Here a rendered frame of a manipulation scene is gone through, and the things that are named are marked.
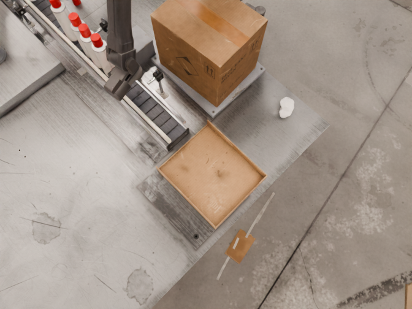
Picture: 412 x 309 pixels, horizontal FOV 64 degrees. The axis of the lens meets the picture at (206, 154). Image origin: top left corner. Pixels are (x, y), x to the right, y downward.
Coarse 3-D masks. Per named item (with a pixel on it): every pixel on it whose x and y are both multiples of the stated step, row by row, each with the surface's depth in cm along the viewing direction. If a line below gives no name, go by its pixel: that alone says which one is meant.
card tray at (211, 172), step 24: (192, 144) 122; (216, 144) 122; (168, 168) 119; (192, 168) 119; (216, 168) 119; (240, 168) 119; (192, 192) 116; (216, 192) 116; (240, 192) 116; (216, 216) 113
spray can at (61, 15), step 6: (48, 0) 112; (54, 0) 111; (54, 6) 114; (60, 6) 115; (54, 12) 115; (60, 12) 115; (66, 12) 118; (60, 18) 118; (66, 18) 119; (60, 24) 121; (66, 24) 121; (66, 30) 124; (72, 36) 127
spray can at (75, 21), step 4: (72, 12) 110; (72, 16) 109; (76, 16) 109; (72, 20) 109; (76, 20) 110; (80, 20) 112; (72, 24) 111; (76, 24) 111; (72, 28) 113; (76, 28) 112; (76, 32) 114; (76, 36) 116; (80, 40) 118; (80, 44) 120; (84, 48) 122; (88, 56) 127
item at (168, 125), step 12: (48, 12) 135; (60, 36) 131; (72, 48) 129; (84, 60) 128; (96, 72) 126; (132, 84) 124; (132, 96) 123; (144, 96) 123; (132, 108) 121; (144, 108) 121; (156, 108) 121; (144, 120) 123; (156, 120) 120; (168, 120) 120; (156, 132) 122; (168, 132) 118; (180, 132) 118
